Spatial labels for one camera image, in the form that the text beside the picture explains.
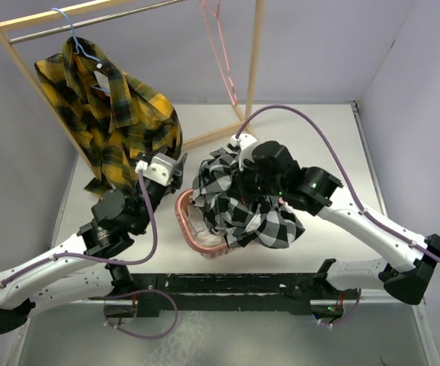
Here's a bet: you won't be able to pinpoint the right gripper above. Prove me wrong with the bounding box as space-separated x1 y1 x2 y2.
228 156 284 205

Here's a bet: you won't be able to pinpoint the black white checkered shirt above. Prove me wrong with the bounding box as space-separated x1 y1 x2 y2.
191 148 305 249

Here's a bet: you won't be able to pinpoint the yellow plaid shirt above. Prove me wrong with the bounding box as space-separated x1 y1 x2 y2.
34 37 182 195

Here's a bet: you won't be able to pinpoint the pink wire hanger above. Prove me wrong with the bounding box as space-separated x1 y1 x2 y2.
199 0 239 108

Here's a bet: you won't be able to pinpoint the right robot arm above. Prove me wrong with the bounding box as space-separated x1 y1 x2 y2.
230 133 440 305

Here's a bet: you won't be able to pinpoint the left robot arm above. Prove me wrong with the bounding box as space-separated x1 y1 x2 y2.
0 152 187 335

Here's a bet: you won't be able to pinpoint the pink laundry basket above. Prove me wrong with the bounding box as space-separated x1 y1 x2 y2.
175 189 235 259

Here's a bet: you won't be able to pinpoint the white clothes in basket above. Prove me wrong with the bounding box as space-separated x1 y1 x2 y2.
187 205 224 248

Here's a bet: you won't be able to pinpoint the black base bar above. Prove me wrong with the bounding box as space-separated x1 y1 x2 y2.
111 273 357 316

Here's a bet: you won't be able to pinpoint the wooden clothes rack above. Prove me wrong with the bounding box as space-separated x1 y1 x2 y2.
0 1 265 178

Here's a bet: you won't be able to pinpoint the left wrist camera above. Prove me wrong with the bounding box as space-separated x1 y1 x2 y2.
135 152 177 187

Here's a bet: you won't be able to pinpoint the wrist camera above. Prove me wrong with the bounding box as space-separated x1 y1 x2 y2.
229 133 259 172
135 152 177 187

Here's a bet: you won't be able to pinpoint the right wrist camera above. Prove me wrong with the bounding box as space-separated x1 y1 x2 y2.
229 133 259 172

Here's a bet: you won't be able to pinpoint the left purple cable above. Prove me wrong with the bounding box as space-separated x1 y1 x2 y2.
0 171 178 339

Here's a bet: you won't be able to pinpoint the purple cable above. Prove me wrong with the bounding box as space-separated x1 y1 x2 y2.
234 105 440 332
0 171 178 339

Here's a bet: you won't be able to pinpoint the aluminium rail frame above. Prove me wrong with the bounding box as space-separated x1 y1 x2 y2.
11 101 440 366

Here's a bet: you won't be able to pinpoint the blue wire hanger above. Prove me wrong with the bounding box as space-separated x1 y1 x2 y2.
51 7 111 96

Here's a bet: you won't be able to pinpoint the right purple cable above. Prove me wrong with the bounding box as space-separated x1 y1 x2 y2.
234 105 440 332

